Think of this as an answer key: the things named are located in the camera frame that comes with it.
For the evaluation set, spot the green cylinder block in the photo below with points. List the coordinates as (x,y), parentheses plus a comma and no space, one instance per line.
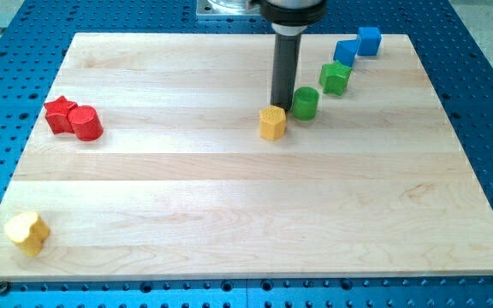
(305,103)

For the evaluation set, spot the black robot arm flange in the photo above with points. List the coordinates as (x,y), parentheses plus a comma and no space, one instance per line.
(293,13)

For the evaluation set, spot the green star block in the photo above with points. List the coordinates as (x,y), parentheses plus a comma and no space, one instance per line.
(334,78)

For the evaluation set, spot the red star block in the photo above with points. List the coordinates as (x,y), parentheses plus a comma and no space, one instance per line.
(56,115)

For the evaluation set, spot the yellow hexagon block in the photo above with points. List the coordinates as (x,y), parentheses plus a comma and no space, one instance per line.
(272,123)

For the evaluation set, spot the wooden board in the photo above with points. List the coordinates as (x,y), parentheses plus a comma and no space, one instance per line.
(182,186)

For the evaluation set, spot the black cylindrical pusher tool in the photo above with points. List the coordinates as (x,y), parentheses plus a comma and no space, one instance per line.
(285,63)

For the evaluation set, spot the blue diamond block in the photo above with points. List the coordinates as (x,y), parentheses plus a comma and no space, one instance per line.
(346,51)

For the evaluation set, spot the red cylinder block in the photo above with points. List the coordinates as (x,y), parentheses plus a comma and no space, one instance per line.
(85,123)

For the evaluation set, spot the blue cube block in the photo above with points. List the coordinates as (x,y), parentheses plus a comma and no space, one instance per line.
(368,39)

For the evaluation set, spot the yellow heart block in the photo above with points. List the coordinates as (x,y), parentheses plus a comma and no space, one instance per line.
(28,231)

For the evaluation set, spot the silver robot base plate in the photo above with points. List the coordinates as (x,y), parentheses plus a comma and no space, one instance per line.
(215,8)

